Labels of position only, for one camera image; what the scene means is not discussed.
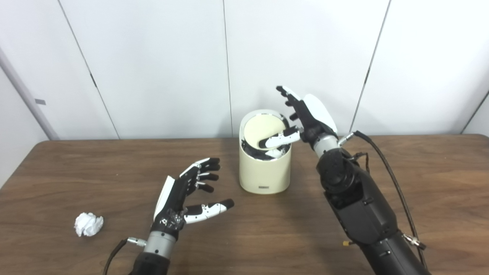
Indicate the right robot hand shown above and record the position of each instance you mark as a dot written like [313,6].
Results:
[317,114]

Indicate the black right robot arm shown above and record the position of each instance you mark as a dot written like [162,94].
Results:
[359,202]

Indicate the white paper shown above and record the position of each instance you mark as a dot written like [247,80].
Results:
[88,224]

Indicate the grey wall post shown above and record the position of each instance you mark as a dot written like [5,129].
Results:
[26,97]

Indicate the cream round bin lid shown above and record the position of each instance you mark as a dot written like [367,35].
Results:
[261,128]

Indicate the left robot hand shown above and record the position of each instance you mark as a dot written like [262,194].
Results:
[172,198]

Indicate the black bin liner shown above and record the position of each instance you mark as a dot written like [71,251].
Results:
[252,153]

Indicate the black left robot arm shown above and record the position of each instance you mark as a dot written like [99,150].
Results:
[153,263]

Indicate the cream-colored bin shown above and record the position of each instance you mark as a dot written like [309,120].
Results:
[263,173]

